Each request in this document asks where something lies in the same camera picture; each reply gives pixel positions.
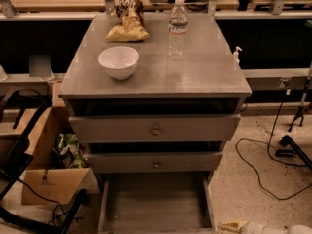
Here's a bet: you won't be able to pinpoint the black floor cable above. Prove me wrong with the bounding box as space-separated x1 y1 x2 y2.
234 81 312 201

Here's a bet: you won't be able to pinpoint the cardboard box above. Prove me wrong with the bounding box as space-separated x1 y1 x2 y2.
0 82 101 207

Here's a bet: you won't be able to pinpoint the green snack bags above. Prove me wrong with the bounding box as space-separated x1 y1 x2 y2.
51 133 89 169

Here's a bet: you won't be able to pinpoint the grey bottom drawer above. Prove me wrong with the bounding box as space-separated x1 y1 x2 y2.
98 172 218 234

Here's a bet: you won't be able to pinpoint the small grey box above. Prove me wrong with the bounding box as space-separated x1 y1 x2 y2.
29 55 54 81

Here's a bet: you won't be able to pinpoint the grey top drawer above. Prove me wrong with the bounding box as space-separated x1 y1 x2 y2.
69 114 240 143

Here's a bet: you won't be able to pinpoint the yellow chip bag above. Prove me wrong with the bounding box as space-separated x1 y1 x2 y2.
106 0 149 42

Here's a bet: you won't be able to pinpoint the grey wooden drawer cabinet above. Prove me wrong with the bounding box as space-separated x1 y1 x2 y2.
57 12 253 180

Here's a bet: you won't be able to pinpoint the white pump dispenser bottle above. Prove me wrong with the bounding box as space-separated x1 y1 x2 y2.
233 46 242 65

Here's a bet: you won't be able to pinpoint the tripod stand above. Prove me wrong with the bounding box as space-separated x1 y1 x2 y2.
289 63 312 132

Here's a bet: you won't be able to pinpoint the grey drawer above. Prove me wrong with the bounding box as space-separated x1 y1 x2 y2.
87 152 222 174
69 114 240 143
98 172 218 234

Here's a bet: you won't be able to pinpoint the white and yellow gripper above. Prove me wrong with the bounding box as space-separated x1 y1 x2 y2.
218 221 263 234

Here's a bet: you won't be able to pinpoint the black stand leg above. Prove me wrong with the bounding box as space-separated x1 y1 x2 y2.
275 135 312 170

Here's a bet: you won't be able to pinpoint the grey middle drawer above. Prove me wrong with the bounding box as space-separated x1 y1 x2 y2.
87 152 222 174

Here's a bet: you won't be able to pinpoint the white ceramic bowl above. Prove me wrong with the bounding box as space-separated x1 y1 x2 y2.
98 46 139 80

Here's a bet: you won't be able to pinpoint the clear plastic water bottle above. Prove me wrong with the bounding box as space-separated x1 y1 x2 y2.
168 0 188 60

